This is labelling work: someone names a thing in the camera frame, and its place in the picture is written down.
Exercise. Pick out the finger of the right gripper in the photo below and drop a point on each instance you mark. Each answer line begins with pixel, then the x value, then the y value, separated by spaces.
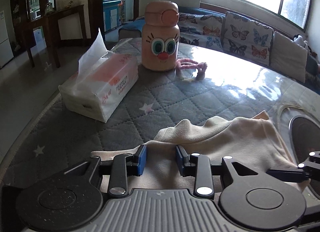
pixel 295 169

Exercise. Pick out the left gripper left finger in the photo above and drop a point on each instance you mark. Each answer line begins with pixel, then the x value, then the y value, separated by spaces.
pixel 123 166

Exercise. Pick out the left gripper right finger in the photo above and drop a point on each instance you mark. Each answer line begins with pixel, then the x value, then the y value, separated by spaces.
pixel 198 166

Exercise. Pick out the cream sweatshirt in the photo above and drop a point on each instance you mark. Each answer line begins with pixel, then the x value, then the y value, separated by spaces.
pixel 253 141

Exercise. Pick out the round black induction cooktop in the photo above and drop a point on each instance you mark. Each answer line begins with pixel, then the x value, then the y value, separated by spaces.
pixel 304 137

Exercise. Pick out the grey quilted star tablecloth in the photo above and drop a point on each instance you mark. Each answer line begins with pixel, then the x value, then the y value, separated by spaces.
pixel 230 88

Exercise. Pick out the white pink tissue pack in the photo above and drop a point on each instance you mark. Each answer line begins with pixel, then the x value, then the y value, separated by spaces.
pixel 102 81

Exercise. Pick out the beige plain cushion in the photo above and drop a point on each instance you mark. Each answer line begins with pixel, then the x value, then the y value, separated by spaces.
pixel 288 58

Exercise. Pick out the white black plush toy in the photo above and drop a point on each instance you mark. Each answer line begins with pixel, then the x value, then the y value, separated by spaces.
pixel 298 39

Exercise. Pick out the left butterfly print cushion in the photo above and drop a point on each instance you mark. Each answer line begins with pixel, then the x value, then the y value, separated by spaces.
pixel 201 30

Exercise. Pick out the butterfly print cushion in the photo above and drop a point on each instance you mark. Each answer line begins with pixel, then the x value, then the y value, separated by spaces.
pixel 246 38
pixel 201 30

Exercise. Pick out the pink cartoon face bottle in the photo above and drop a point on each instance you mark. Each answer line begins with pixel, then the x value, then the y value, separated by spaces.
pixel 160 36

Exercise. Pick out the right butterfly print cushion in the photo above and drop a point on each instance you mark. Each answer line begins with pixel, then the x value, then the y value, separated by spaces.
pixel 246 38

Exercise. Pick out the dark blue sofa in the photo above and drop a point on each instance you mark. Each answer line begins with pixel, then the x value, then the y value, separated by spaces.
pixel 311 75

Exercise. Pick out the blue white small cabinet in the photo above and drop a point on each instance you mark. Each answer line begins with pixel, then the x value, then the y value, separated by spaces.
pixel 111 14

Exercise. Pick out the white refrigerator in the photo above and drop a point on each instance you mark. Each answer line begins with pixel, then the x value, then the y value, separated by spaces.
pixel 5 48

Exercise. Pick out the dark wooden display cabinet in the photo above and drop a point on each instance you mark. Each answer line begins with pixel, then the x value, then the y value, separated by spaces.
pixel 28 15

